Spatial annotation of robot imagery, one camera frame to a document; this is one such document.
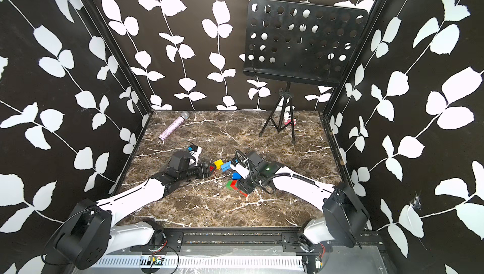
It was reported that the light blue long lego brick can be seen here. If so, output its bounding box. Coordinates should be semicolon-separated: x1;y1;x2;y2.
221;162;231;172

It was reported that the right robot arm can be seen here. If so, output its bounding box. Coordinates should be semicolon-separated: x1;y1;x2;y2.
233;150;369;252

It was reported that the black perforated music stand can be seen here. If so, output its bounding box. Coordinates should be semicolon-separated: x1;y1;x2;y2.
243;0;369;131

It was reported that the purple glitter microphone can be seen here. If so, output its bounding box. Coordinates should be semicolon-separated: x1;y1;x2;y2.
158;111;190;142

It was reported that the pink object behind stand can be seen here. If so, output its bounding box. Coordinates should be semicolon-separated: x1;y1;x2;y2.
284;118;297;125

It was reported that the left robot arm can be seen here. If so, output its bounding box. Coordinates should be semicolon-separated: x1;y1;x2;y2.
41;148;216;270

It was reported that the yellow lego brick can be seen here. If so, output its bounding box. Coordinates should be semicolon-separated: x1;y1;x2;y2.
214;160;224;170

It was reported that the black mounting rail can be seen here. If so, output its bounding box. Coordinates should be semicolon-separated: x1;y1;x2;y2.
126;227;386;255

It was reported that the white slotted cable duct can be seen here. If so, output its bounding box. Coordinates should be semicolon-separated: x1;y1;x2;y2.
93;255;304;270

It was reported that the orange-red square lego brick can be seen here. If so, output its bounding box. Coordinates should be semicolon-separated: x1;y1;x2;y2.
230;180;238;190

